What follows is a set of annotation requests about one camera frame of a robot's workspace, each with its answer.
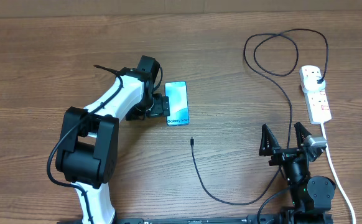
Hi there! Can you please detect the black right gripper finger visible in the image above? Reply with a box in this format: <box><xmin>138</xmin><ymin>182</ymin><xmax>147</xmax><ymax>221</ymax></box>
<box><xmin>294</xmin><ymin>122</ymin><xmax>311</xmax><ymax>149</ymax></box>
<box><xmin>259</xmin><ymin>124</ymin><xmax>281</xmax><ymax>156</ymax></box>

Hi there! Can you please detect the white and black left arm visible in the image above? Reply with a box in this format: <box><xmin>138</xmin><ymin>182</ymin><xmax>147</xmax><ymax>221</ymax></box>
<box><xmin>46</xmin><ymin>55</ymin><xmax>170</xmax><ymax>223</ymax></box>

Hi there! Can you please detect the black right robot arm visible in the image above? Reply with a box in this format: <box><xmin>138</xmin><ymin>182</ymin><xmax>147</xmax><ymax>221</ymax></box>
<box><xmin>256</xmin><ymin>122</ymin><xmax>336</xmax><ymax>223</ymax></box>

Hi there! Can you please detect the white USB charger adapter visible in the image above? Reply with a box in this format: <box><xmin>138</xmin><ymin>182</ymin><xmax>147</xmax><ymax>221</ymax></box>
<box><xmin>301</xmin><ymin>77</ymin><xmax>326</xmax><ymax>94</ymax></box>

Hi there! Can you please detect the white power strip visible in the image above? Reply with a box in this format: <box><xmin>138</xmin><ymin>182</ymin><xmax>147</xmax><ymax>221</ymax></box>
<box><xmin>299</xmin><ymin>65</ymin><xmax>332</xmax><ymax>124</ymax></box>

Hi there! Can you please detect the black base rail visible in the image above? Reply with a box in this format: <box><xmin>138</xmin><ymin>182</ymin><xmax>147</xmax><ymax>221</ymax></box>
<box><xmin>57</xmin><ymin>214</ymin><xmax>333</xmax><ymax>224</ymax></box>

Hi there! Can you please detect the white power strip cord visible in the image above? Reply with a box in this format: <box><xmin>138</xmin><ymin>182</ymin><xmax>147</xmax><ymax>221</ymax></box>
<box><xmin>320</xmin><ymin>123</ymin><xmax>357</xmax><ymax>224</ymax></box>

